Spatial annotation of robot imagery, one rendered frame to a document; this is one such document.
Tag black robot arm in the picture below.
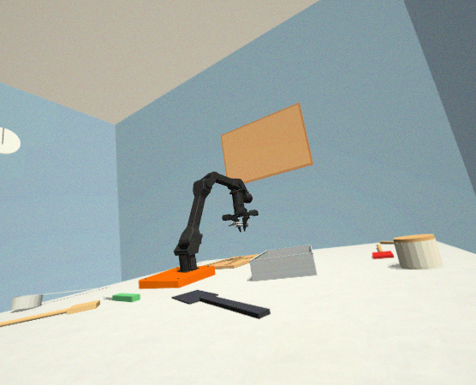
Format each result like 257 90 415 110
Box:
174 171 253 273

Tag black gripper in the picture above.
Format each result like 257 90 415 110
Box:
222 201 259 232

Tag grey round pan with long handle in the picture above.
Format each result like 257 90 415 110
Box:
10 294 46 310

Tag tan flat paddle with long handle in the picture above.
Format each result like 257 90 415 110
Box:
0 300 100 327

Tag grey pot with wooden lid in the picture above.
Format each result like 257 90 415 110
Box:
393 234 443 270

